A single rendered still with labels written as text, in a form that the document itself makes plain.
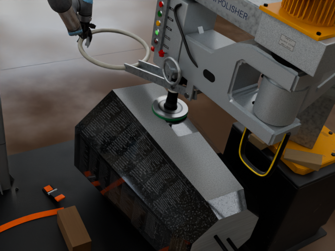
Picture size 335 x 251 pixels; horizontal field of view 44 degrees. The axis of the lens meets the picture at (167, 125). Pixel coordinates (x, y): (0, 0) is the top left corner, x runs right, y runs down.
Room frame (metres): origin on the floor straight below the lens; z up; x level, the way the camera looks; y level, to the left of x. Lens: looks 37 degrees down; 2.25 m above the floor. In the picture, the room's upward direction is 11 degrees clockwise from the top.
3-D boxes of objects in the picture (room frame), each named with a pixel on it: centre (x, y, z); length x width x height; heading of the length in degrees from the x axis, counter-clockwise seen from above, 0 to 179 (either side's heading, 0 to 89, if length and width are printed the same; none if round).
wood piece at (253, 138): (1.97, -0.59, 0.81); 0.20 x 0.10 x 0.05; 136
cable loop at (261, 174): (1.54, -0.45, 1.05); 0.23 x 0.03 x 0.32; 44
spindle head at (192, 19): (1.96, -0.05, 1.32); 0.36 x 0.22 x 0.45; 44
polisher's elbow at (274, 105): (1.54, -0.45, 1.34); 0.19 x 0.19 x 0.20
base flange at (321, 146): (2.08, -0.82, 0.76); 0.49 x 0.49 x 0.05; 38
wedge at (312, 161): (1.84, -0.79, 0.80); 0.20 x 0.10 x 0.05; 75
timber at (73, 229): (1.59, 0.45, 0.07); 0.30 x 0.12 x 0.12; 36
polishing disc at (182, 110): (2.02, 0.00, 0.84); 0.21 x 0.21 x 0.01
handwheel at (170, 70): (1.85, 0.01, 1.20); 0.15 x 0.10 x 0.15; 44
